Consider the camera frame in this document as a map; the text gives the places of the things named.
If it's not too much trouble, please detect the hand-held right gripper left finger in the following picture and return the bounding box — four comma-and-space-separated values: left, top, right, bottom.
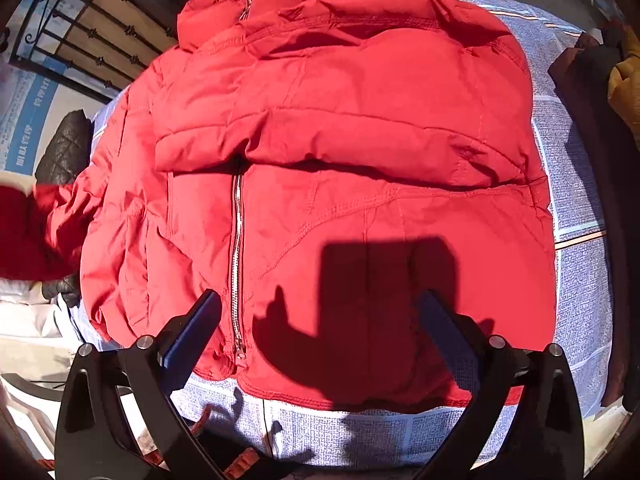
54, 289, 223, 480

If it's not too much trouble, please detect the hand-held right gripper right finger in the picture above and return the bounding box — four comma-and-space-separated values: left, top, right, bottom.
415, 291, 586, 480

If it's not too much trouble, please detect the red padded jacket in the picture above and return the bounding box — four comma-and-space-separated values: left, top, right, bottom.
0, 0, 558, 408

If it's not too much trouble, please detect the white bedding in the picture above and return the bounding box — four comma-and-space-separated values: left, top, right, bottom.
0, 277, 81, 361

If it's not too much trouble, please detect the blue plaid bedsheet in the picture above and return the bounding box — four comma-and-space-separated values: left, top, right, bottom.
65, 0, 616, 471

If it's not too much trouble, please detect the black quilted jacket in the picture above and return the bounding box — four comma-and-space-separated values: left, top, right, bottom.
34, 110, 95, 308

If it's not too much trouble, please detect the dark brown garment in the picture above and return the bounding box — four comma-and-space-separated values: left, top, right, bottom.
547, 25, 640, 408

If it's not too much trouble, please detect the blue white banner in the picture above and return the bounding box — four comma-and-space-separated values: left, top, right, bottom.
0, 55, 68, 176

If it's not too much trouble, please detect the mustard yellow coat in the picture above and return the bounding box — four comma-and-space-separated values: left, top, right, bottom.
606, 25, 640, 153

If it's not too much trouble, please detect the wooden board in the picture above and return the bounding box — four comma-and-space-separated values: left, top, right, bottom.
52, 0, 181, 93

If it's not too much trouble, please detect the black iron railing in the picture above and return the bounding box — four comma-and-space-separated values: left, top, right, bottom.
7, 0, 241, 103

